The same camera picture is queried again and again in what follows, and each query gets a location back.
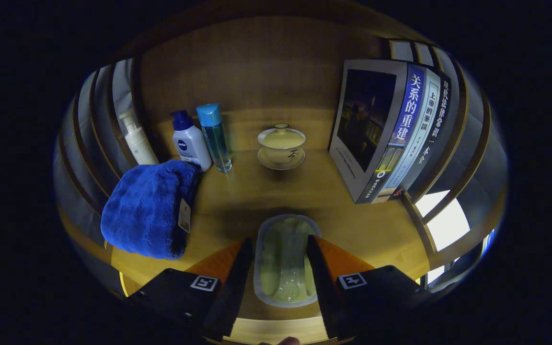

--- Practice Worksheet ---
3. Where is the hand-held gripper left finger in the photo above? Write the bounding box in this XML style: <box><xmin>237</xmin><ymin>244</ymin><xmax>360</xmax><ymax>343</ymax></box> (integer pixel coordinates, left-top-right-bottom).
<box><xmin>130</xmin><ymin>237</ymin><xmax>253</xmax><ymax>342</ymax></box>

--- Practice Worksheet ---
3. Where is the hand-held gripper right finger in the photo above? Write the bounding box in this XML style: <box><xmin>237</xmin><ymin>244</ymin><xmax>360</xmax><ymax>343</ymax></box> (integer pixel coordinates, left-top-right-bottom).
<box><xmin>306</xmin><ymin>235</ymin><xmax>425</xmax><ymax>338</ymax></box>

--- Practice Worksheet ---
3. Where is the wooden countertop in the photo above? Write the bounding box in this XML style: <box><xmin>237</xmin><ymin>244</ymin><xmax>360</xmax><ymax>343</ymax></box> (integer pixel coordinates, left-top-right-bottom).
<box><xmin>108</xmin><ymin>108</ymin><xmax>432</xmax><ymax>312</ymax></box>

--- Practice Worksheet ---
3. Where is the wooden cabinet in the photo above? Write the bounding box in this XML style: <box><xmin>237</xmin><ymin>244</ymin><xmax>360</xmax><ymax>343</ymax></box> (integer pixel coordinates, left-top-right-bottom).
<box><xmin>53</xmin><ymin>14</ymin><xmax>509</xmax><ymax>307</ymax></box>

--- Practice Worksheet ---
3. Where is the blue towel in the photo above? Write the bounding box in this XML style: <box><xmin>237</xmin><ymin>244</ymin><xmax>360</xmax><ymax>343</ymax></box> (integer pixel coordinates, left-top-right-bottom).
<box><xmin>101</xmin><ymin>160</ymin><xmax>201</xmax><ymax>260</ymax></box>

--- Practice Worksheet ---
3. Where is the beige lidded tea cup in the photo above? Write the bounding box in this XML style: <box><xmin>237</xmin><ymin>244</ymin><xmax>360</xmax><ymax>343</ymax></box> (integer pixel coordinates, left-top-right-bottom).
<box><xmin>257</xmin><ymin>123</ymin><xmax>307</xmax><ymax>171</ymax></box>

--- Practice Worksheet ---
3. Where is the white bottle with blue cap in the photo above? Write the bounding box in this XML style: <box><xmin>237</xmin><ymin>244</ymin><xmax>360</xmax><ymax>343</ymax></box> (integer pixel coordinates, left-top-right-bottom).
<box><xmin>170</xmin><ymin>110</ymin><xmax>213</xmax><ymax>172</ymax></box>

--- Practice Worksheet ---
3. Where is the clear teal bottle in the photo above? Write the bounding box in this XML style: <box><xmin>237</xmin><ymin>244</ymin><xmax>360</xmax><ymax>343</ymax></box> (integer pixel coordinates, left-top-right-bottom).
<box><xmin>196</xmin><ymin>103</ymin><xmax>233</xmax><ymax>173</ymax></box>

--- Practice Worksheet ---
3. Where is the white pump bottle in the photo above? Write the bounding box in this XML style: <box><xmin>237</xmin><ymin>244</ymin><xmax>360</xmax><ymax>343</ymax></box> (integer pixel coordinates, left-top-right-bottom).
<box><xmin>119</xmin><ymin>108</ymin><xmax>160</xmax><ymax>166</ymax></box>

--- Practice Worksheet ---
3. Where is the book with blue spine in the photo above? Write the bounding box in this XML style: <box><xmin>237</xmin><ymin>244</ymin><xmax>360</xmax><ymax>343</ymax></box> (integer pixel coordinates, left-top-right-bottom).
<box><xmin>329</xmin><ymin>59</ymin><xmax>425</xmax><ymax>204</ymax></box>

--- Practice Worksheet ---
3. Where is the book with pale spine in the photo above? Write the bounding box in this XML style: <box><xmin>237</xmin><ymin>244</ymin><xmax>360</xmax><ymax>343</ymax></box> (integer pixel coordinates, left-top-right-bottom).
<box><xmin>372</xmin><ymin>67</ymin><xmax>442</xmax><ymax>204</ymax></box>

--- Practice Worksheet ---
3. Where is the book with black spine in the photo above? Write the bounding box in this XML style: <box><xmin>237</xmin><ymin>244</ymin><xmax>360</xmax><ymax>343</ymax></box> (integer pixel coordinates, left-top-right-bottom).
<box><xmin>391</xmin><ymin>71</ymin><xmax>452</xmax><ymax>199</ymax></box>

